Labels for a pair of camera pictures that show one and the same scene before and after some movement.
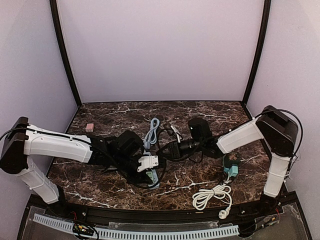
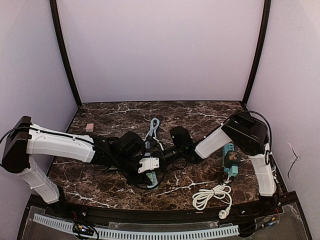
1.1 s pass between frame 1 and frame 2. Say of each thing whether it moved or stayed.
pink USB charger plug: stayed
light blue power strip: stayed
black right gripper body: moved
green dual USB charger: stayed
